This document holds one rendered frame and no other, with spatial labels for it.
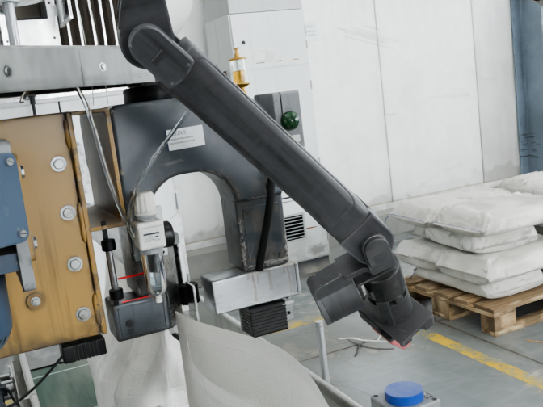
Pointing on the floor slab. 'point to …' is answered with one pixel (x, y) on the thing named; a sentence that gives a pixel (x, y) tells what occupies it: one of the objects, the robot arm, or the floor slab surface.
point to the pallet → (458, 299)
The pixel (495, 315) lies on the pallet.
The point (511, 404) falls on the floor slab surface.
